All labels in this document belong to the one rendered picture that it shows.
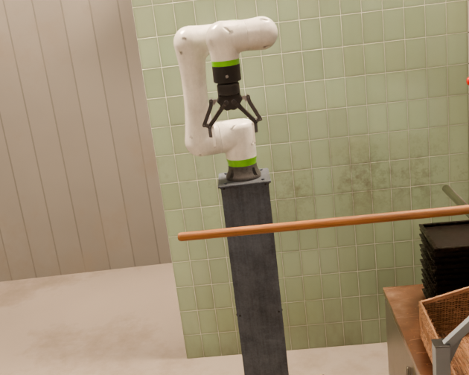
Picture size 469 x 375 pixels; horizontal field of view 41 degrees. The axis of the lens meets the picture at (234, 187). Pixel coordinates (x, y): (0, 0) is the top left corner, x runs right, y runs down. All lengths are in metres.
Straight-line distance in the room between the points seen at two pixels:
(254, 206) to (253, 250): 0.20
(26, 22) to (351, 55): 2.54
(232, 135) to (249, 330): 0.88
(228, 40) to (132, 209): 3.06
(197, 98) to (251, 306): 0.94
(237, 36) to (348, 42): 1.23
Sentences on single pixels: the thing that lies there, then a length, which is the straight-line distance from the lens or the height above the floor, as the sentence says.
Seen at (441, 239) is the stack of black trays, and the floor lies 0.90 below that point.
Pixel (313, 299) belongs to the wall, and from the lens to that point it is 3.55.
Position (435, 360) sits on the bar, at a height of 0.91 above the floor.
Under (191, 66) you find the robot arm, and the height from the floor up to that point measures 1.70.
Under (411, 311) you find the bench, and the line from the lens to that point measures 2.82.
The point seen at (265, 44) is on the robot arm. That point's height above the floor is 1.77.
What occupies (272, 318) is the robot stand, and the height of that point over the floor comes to 0.57.
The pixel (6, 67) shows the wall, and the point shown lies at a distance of 4.94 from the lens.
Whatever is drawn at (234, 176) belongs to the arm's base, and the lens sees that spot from 2.63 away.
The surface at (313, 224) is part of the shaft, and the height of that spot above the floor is 1.19.
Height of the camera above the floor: 1.91
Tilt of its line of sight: 16 degrees down
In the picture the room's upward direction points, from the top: 7 degrees counter-clockwise
